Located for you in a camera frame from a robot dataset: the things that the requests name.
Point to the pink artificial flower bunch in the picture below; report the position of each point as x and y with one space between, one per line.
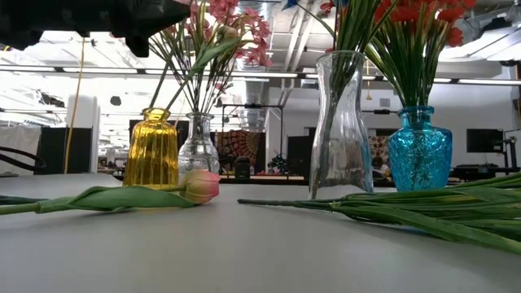
221 8
260 30

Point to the yellow glass vase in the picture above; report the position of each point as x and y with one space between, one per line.
150 154

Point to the tall clear glass vase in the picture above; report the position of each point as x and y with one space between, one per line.
342 142

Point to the green leafy flower stems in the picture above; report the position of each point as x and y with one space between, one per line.
407 221

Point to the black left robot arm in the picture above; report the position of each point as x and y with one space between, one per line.
49 20

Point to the clear patterned glass vase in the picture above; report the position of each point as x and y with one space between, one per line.
198 156

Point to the blue glass vase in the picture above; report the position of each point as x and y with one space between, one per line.
419 158

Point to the long ceiling light strip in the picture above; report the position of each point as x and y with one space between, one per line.
102 70

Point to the black ceiling dome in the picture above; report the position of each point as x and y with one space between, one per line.
115 101

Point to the orange mandala tapestry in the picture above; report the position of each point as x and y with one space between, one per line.
240 142

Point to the black partition panels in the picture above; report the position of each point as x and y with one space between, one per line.
53 150

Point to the white hanging cloth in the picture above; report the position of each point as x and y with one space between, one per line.
18 136

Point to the background flower arrangement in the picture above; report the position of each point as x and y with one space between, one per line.
279 162

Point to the patchwork patterned cloth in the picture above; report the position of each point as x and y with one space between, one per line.
378 144

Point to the person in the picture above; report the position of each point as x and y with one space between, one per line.
380 167

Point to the black monitor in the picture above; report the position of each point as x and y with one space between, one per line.
484 140

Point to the silver air duct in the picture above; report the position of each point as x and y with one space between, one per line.
253 97

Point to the black metal rack frame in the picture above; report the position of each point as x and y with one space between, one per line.
252 106

